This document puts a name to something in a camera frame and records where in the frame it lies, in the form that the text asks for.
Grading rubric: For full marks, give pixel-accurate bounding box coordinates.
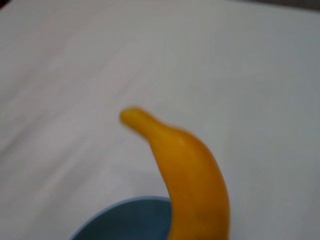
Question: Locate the blue bowl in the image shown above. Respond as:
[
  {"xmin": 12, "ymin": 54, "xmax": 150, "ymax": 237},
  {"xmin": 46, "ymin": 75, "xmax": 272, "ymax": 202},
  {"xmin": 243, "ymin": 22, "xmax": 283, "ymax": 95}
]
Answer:
[{"xmin": 68, "ymin": 196, "xmax": 176, "ymax": 240}]

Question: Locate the yellow banana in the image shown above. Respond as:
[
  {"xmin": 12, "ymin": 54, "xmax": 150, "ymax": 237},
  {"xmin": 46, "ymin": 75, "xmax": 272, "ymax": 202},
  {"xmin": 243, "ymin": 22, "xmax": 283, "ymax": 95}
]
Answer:
[{"xmin": 119, "ymin": 106, "xmax": 231, "ymax": 240}]

